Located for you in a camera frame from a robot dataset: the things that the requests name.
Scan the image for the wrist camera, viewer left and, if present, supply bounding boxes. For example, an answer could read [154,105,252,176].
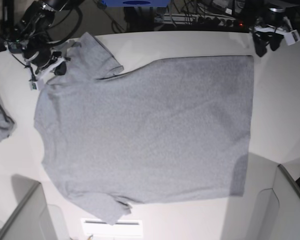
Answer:
[28,79,45,91]

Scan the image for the gripper body, viewer right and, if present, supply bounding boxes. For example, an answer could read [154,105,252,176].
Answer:
[252,25,292,36]

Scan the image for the black power strip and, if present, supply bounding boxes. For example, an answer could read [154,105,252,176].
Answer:
[154,13,243,27]

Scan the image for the grey partition panel right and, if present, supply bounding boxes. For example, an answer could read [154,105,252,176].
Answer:
[249,164,300,240]

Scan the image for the grey partition panel left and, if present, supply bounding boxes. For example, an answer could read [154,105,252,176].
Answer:
[0,174,63,240]

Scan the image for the gripper body, viewer left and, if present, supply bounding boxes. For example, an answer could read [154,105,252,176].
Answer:
[22,42,65,80]

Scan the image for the black cable loop left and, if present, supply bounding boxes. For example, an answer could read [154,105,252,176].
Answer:
[46,4,85,47]

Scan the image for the wrist camera, viewer right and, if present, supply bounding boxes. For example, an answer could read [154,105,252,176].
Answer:
[284,29,300,46]

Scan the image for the blue box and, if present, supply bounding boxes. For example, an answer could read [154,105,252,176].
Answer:
[101,0,170,8]

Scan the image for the grey partition panel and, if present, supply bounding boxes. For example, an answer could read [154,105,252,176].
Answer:
[249,164,300,240]
[0,174,63,240]

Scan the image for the grey T-shirt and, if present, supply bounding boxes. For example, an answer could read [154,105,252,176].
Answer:
[34,33,254,225]

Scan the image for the wrist camera, viewer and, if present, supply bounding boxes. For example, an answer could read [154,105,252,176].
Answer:
[28,79,45,91]
[284,29,300,46]

